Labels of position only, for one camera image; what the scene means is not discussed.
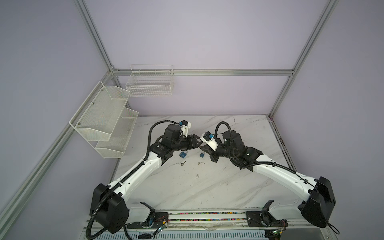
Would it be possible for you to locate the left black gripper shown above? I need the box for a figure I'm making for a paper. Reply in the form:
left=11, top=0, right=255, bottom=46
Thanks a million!
left=172, top=133, right=203, bottom=152

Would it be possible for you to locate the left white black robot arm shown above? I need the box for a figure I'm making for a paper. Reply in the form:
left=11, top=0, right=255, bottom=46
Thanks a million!
left=86, top=120, right=202, bottom=240

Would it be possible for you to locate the white wire basket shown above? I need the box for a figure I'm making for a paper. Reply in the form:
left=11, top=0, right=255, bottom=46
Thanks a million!
left=126, top=65, right=174, bottom=97

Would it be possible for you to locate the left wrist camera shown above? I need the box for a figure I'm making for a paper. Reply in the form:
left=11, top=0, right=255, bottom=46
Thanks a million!
left=179, top=120, right=192, bottom=137

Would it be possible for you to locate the aluminium mounting rail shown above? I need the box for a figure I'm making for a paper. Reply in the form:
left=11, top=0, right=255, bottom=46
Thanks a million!
left=80, top=207, right=334, bottom=233

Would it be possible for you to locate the lower white mesh shelf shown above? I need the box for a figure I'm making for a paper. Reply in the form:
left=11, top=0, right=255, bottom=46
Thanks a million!
left=96, top=108, right=139, bottom=159

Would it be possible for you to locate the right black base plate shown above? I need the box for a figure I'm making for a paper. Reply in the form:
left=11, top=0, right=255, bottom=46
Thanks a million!
left=246, top=211, right=288, bottom=228

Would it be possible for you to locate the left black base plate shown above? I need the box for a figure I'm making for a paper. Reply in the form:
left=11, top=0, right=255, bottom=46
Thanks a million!
left=126, top=212, right=169, bottom=229

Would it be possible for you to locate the white mesh shelf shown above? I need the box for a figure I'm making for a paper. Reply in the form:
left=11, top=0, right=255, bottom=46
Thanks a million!
left=96, top=108, right=139, bottom=159
left=69, top=82, right=130, bottom=142

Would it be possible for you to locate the large blue padlock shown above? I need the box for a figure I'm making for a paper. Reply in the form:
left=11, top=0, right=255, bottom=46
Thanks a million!
left=179, top=152, right=187, bottom=159

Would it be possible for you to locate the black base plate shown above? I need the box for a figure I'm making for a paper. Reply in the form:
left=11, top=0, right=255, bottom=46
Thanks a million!
left=246, top=211, right=288, bottom=228
left=126, top=212, right=169, bottom=229

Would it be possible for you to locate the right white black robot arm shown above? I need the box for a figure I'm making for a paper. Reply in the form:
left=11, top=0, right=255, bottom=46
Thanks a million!
left=200, top=131, right=336, bottom=228

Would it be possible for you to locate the left black corrugated cable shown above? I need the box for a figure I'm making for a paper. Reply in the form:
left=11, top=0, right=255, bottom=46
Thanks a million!
left=143, top=120, right=181, bottom=163

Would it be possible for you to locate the upper white mesh shelf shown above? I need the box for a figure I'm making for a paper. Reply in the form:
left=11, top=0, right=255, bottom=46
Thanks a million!
left=69, top=82, right=130, bottom=142

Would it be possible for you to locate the aluminium frame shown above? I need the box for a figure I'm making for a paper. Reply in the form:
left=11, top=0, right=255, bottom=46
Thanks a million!
left=1, top=1, right=328, bottom=210

